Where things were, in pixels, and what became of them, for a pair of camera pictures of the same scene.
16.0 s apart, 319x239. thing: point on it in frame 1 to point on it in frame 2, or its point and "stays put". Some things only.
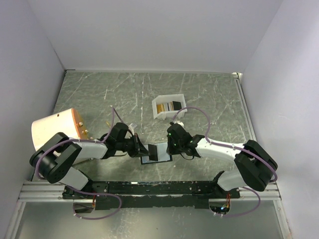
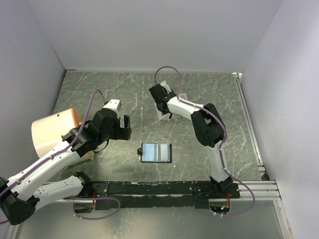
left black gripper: x=138 y=148 to x=122 y=133
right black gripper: x=172 y=151 to x=170 y=93
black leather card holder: x=163 y=155 stays put
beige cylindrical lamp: x=68 y=122 stays put
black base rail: x=137 y=194 stays put
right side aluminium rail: x=239 y=77 stays put
